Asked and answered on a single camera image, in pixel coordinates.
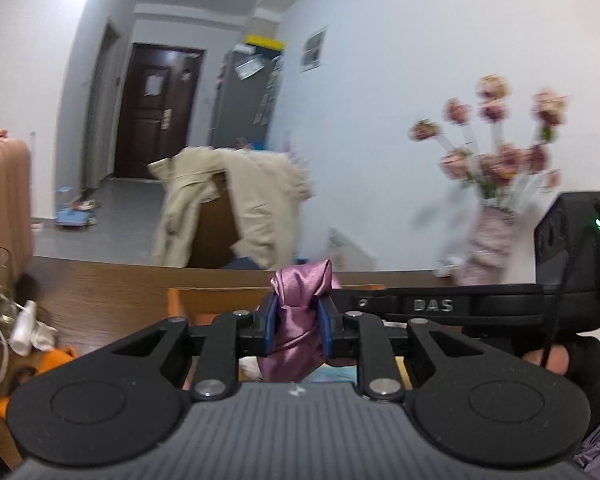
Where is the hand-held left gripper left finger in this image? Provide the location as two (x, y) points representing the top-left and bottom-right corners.
(111, 294), (279, 402)

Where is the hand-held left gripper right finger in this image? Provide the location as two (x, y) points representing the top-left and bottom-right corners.
(319, 294), (487, 402)

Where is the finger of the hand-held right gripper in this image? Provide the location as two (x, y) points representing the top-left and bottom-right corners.
(337, 287), (387, 320)

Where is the purple satin cloth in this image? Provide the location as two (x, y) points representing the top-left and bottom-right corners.
(257, 259), (342, 382)

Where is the red cardboard box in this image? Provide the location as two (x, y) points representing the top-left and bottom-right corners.
(167, 284), (413, 391)

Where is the person's right hand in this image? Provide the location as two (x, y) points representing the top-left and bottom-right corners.
(522, 337), (600, 436)

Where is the light blue cloth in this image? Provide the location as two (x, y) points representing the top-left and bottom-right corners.
(310, 366), (357, 385)

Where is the small white object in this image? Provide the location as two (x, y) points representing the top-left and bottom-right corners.
(432, 255), (463, 277)

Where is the pink textured vase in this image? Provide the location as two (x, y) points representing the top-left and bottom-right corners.
(455, 205), (518, 286)

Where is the wooden chair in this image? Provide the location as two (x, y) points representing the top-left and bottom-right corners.
(187, 172), (261, 269)

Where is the beige coat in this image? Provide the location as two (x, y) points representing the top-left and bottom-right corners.
(148, 146), (315, 271)

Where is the pink flower bouquet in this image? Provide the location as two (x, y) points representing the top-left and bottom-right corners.
(408, 75), (568, 208)

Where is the orange case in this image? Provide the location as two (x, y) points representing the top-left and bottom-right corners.
(0, 345), (78, 416)

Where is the grey refrigerator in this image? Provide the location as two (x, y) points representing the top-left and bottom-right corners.
(207, 47), (283, 151)

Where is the blue flat object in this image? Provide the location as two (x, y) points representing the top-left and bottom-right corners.
(55, 210), (98, 229)

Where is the dark brown door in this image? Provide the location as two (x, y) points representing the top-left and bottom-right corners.
(114, 42), (206, 180)

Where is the yellow box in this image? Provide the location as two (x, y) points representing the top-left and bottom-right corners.
(245, 34), (284, 52)

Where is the pink suitcase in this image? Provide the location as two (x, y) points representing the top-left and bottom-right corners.
(0, 137), (33, 281)

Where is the grey wall panel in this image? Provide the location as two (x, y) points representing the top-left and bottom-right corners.
(300, 27), (327, 72)

